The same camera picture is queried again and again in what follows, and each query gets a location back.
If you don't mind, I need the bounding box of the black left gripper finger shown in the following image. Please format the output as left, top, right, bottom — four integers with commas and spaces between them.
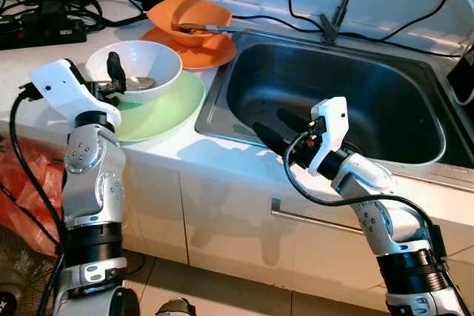
106, 50, 127, 89

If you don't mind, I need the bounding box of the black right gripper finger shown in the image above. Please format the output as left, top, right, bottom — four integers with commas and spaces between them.
252, 121, 297, 156
276, 107, 313, 138

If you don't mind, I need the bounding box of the white ribbed bowl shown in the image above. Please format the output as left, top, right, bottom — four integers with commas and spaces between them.
84, 39, 184, 105

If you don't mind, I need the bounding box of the metal spoon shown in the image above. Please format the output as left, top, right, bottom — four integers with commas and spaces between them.
176, 21, 247, 36
121, 75, 157, 93

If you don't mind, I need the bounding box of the stainless steel sink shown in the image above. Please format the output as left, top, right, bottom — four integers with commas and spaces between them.
194, 30, 474, 192

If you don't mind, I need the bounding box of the green plate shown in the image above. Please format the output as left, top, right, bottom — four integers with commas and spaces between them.
110, 70, 207, 144

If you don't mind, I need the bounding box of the orange bowl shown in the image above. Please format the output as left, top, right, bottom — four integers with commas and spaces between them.
146, 0, 235, 48

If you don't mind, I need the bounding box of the black power strip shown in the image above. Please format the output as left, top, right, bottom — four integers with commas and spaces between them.
0, 14, 88, 51
37, 0, 91, 21

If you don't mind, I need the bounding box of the dark object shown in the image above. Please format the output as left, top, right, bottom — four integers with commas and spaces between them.
447, 44, 474, 107

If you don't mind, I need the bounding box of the orange plate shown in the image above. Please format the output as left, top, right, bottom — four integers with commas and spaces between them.
140, 26, 238, 72

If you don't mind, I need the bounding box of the orange plastic bag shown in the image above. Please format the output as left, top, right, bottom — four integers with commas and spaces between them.
0, 137, 69, 237

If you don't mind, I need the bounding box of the dark woven mat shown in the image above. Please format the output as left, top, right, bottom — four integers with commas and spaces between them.
0, 226, 60, 316

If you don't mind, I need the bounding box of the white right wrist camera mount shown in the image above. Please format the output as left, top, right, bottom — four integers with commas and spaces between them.
307, 97, 350, 177

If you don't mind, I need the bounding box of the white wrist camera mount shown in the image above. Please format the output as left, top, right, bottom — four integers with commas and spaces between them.
28, 58, 123, 129
307, 97, 350, 177

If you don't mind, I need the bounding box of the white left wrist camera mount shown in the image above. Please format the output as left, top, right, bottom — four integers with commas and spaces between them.
28, 58, 123, 129

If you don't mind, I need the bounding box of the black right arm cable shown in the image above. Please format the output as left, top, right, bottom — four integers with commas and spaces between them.
284, 132, 449, 272

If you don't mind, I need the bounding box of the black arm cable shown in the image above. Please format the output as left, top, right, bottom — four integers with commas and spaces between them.
7, 85, 69, 316
284, 132, 449, 272

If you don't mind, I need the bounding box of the metal drawer handle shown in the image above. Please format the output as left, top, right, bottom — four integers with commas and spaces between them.
270, 198, 365, 237

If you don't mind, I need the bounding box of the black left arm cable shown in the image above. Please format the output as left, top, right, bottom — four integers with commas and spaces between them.
7, 85, 69, 316

